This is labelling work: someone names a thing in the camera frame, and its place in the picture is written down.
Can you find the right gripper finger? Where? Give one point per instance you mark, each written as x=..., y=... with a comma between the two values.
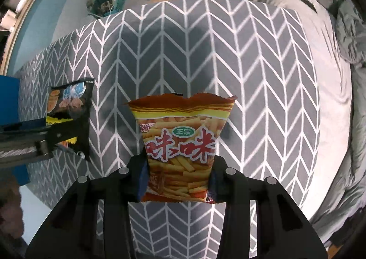
x=42, y=124
x=69, y=136

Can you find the white bed sheet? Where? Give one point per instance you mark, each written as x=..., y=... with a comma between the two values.
x=335, y=89

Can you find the grey chevron pattern blanket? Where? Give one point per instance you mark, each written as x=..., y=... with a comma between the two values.
x=252, y=50

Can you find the blue cardboard box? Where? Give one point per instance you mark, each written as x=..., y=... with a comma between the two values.
x=9, y=95

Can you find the orange fries snack bag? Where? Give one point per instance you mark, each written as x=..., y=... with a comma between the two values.
x=179, y=135

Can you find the black chips snack bag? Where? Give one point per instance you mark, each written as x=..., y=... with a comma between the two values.
x=71, y=101

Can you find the green basket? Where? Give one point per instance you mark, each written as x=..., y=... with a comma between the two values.
x=104, y=8

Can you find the person left hand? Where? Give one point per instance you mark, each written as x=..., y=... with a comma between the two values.
x=11, y=213

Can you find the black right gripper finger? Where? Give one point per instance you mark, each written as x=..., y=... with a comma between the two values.
x=283, y=231
x=69, y=231

